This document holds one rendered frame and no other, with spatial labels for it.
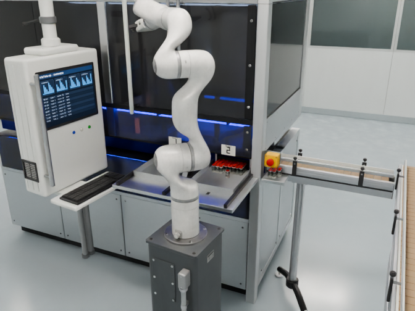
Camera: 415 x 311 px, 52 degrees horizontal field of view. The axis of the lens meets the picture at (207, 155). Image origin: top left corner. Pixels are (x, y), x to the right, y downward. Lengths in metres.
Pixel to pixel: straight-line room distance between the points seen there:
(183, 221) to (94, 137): 1.04
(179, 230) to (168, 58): 0.73
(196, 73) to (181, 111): 0.16
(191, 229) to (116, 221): 1.28
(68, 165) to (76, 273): 0.97
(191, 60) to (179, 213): 0.64
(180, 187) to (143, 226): 1.23
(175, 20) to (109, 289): 1.98
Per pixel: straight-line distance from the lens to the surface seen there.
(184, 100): 1.58
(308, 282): 3.09
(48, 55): 2.37
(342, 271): 3.25
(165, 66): 1.52
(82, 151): 2.59
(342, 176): 2.39
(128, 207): 2.92
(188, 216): 1.79
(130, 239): 3.04
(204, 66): 1.56
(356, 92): 6.86
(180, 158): 1.67
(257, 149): 2.32
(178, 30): 1.56
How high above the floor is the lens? 1.87
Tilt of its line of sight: 22 degrees down
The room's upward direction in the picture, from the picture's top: straight up
